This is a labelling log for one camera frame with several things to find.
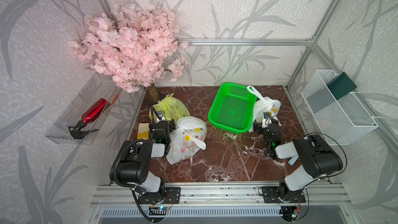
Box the patterned white plastic bag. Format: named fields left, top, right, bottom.
left=247, top=86, right=282, bottom=132

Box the pink cherry blossom tree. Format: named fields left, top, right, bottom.
left=67, top=0, right=189, bottom=93

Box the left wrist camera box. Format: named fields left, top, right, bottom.
left=154, top=111, right=165, bottom=123

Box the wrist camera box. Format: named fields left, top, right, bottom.
left=262, top=112, right=272, bottom=129
left=154, top=111, right=165, bottom=123

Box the red black hair brush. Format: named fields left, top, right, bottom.
left=68, top=93, right=120, bottom=140

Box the dark green card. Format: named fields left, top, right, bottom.
left=326, top=72, right=357, bottom=100

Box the green avocado print plastic bag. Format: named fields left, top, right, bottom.
left=153, top=93, right=190, bottom=122

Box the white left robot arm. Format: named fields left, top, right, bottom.
left=109, top=120, right=176, bottom=204

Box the green plastic perforated basket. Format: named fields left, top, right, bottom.
left=208, top=83, right=257, bottom=134

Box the clear acrylic wall shelf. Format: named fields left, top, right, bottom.
left=45, top=74, right=122, bottom=145

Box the white wire mesh basket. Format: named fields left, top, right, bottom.
left=301, top=69, right=379, bottom=146

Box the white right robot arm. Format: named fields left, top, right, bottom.
left=254, top=123, right=345, bottom=203

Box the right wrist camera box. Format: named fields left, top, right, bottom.
left=262, top=112, right=272, bottom=129

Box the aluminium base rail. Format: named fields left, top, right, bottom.
left=90, top=180, right=352, bottom=207

